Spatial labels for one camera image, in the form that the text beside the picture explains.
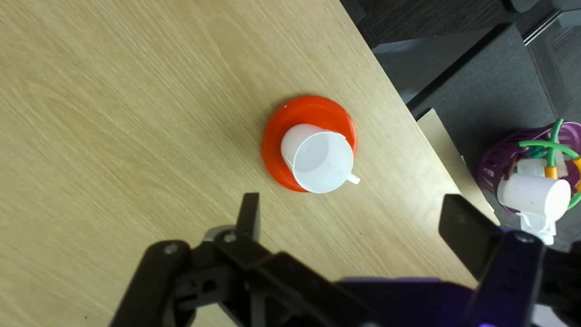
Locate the white plastic mug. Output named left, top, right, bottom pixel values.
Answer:
left=280, top=124, right=360, bottom=195

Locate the white cup in basket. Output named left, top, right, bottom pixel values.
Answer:
left=498, top=175, right=572, bottom=246

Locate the purple basket with toys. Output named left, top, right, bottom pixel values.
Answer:
left=476, top=119, right=581, bottom=210

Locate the red side plate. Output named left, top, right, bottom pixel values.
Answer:
left=262, top=95, right=358, bottom=193

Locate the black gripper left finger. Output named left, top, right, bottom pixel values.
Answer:
left=235, top=193, right=260, bottom=248

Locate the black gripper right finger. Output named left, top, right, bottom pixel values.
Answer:
left=438, top=195, right=503, bottom=280

